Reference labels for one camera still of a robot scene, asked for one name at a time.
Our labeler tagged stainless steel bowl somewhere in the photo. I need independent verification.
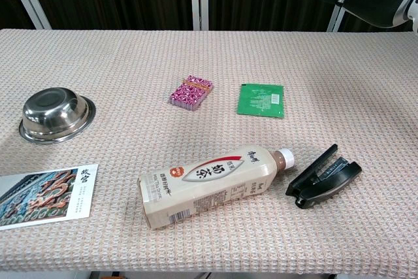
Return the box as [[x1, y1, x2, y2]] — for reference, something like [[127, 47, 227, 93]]
[[18, 87, 97, 144]]

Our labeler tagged green foil sachet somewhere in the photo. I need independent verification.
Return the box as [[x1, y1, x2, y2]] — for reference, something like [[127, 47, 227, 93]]
[[236, 83, 285, 119]]

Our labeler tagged pink patterned card deck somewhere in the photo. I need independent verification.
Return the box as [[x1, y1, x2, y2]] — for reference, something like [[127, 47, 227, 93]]
[[168, 74, 215, 112]]

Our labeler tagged milk tea plastic bottle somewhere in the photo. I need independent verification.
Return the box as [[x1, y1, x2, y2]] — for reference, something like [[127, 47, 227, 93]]
[[138, 144, 296, 230]]

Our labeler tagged beige waffle weave tablecloth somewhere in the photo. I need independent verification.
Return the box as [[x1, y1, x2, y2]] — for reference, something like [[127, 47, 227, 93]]
[[0, 28, 418, 275]]

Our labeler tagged dragon relief photo postcard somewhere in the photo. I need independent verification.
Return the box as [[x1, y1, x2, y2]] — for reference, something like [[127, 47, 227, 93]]
[[0, 163, 99, 231]]

